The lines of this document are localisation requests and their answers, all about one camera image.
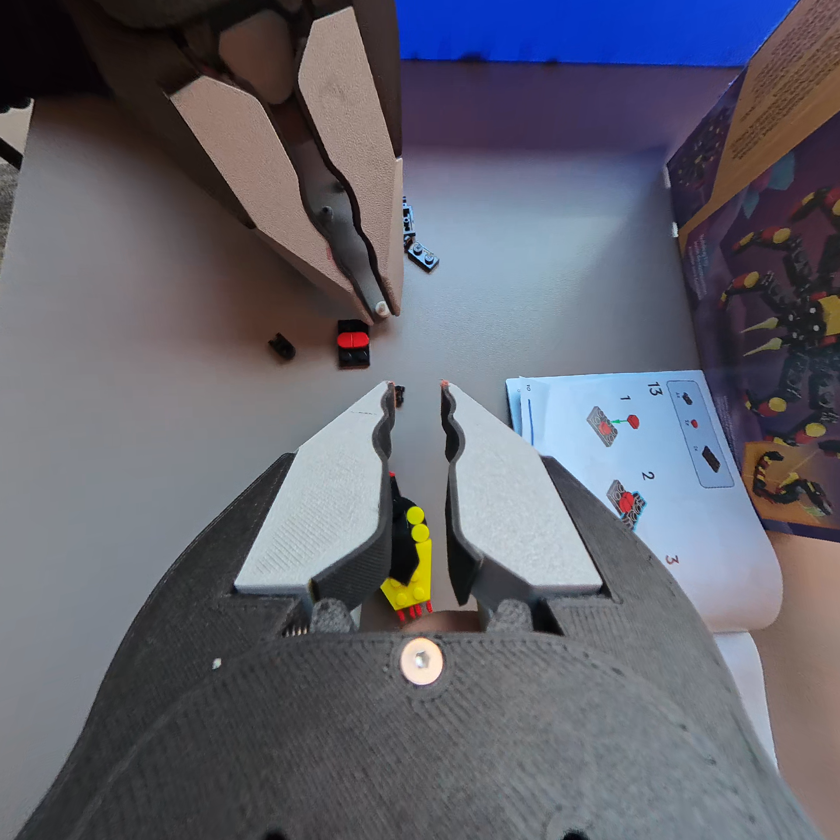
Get blue plastic bin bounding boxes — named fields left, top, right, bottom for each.
left=394, top=0, right=798, bottom=68

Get lego instruction booklet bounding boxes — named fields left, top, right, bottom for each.
left=505, top=371, right=785, bottom=769

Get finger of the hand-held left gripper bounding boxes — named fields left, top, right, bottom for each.
left=156, top=74, right=378, bottom=325
left=297, top=0, right=406, bottom=319

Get yellow black lego assembly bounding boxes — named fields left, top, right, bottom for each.
left=379, top=471, right=435, bottom=622

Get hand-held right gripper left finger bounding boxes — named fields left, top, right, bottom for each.
left=233, top=381, right=398, bottom=611

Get lego set box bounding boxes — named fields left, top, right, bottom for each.
left=664, top=0, right=840, bottom=546

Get black lego plate red tiles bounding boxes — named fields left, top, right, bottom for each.
left=337, top=319, right=372, bottom=370

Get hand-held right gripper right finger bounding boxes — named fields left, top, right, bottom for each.
left=438, top=379, right=605, bottom=608

